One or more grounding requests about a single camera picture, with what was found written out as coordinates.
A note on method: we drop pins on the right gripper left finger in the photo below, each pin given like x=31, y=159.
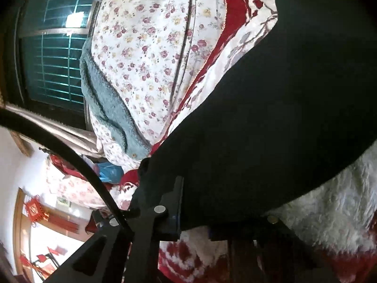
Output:
x=131, y=254

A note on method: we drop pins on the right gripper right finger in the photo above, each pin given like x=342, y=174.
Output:
x=264, y=249

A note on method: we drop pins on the red chinese knot decoration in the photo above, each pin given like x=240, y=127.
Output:
x=36, y=213

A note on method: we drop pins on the teal fuzzy towel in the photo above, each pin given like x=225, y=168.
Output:
x=108, y=107

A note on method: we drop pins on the window with grille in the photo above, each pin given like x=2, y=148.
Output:
x=52, y=33

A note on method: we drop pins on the floral covered chair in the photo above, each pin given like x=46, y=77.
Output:
x=72, y=189

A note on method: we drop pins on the red white fleece blanket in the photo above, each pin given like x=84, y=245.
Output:
x=334, y=219

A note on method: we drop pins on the black pants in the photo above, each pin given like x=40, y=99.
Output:
x=290, y=115

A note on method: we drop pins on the blue plastic bag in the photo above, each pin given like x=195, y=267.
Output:
x=109, y=173

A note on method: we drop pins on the floral quilt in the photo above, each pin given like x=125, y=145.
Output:
x=151, y=51

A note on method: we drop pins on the beige curtain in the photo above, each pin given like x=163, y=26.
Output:
x=81, y=141

